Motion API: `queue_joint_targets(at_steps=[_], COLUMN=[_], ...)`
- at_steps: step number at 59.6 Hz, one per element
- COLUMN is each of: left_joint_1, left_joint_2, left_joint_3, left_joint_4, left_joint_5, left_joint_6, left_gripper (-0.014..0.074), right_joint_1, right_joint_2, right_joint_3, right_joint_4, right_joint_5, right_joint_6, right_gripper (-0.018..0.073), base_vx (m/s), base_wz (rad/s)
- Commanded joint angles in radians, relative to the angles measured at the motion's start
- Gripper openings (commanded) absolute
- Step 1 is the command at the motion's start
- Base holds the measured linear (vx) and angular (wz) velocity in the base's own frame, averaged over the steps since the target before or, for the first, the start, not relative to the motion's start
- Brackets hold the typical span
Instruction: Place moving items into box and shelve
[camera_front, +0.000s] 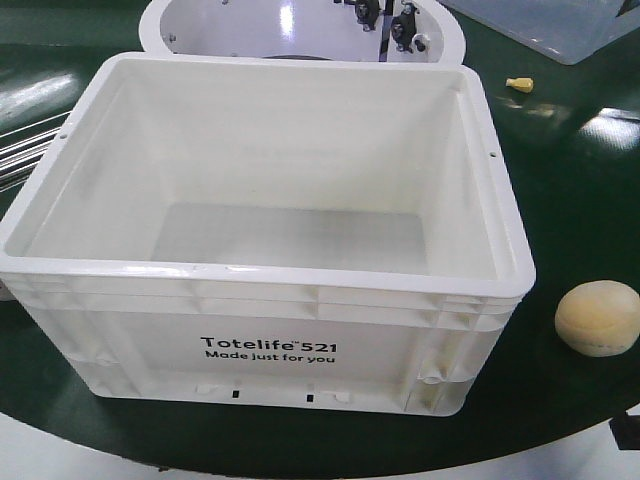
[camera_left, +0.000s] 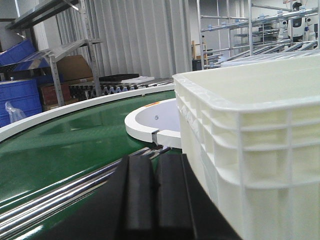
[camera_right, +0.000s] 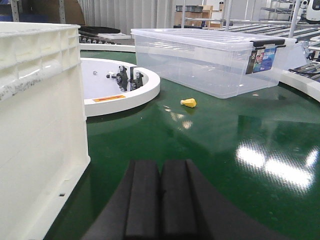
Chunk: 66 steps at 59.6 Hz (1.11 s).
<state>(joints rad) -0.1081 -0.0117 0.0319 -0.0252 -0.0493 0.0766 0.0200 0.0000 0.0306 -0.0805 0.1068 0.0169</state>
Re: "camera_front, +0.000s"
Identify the white plastic tote box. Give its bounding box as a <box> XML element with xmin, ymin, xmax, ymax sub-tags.
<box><xmin>1</xmin><ymin>53</ymin><xmax>536</xmax><ymax>416</ymax></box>

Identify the cream foam baseball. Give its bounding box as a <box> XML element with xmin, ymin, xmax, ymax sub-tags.
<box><xmin>554</xmin><ymin>280</ymin><xmax>639</xmax><ymax>357</ymax></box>

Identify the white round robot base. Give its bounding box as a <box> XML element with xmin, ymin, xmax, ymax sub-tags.
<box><xmin>138</xmin><ymin>0</ymin><xmax>466</xmax><ymax>64</ymax></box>

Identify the small yellow toy piece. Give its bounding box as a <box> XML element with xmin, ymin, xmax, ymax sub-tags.
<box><xmin>505</xmin><ymin>77</ymin><xmax>534</xmax><ymax>94</ymax></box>

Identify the metal rods bundle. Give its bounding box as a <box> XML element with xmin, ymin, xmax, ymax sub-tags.
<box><xmin>1</xmin><ymin>111</ymin><xmax>69</xmax><ymax>192</ymax></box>

